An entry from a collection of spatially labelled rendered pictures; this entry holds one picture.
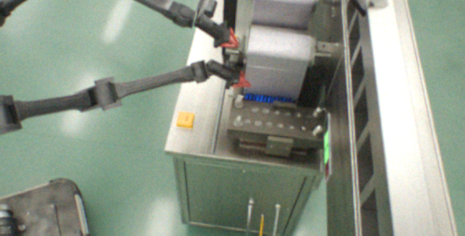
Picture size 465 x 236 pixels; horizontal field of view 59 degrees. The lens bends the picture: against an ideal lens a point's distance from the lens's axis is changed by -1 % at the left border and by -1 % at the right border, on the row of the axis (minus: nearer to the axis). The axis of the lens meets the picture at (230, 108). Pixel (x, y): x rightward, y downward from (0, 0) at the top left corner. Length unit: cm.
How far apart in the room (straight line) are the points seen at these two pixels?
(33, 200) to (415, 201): 208
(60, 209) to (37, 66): 140
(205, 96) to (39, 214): 114
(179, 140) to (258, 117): 35
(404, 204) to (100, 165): 223
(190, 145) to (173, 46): 178
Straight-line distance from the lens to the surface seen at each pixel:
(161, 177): 272
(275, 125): 168
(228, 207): 217
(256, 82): 171
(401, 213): 88
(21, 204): 257
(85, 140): 297
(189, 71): 160
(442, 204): 119
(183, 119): 181
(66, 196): 250
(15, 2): 164
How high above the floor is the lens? 239
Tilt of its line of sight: 53 degrees down
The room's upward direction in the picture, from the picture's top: 4 degrees clockwise
